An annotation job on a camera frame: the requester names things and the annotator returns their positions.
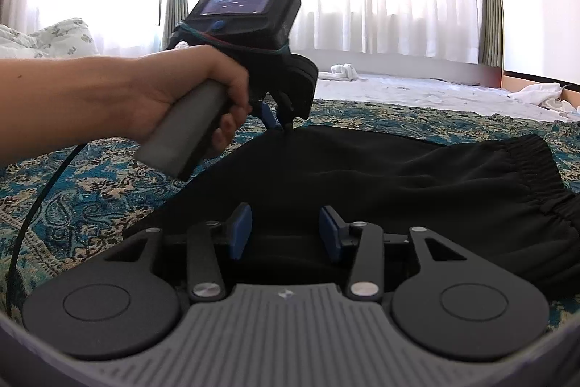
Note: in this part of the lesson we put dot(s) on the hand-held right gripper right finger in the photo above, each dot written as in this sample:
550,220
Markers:
328,233

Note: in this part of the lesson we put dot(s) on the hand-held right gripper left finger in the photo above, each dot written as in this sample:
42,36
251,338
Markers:
240,233

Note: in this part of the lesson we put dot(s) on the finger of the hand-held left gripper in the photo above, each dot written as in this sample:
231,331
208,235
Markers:
269,116
286,115

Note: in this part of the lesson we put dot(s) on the black pants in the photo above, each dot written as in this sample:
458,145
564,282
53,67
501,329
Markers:
408,187

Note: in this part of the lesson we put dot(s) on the person's left forearm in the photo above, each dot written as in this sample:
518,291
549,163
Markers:
54,101

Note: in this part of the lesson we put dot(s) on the person's left hand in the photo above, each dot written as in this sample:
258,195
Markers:
190,69

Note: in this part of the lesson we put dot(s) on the white towel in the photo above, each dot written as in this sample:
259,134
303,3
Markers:
343,72

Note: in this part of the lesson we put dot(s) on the grey bed end board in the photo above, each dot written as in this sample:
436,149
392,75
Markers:
408,67

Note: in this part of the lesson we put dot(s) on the white bedsheet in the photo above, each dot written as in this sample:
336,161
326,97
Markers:
430,94

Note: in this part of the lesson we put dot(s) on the blue paisley blanket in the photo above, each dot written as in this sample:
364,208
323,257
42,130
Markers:
90,192

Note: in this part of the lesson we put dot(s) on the pale floral duvet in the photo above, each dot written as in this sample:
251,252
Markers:
59,38

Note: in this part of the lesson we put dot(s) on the crumpled white cloth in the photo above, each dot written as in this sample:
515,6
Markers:
541,94

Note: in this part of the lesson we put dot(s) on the wooden bed side rail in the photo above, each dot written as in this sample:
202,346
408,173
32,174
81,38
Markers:
539,81

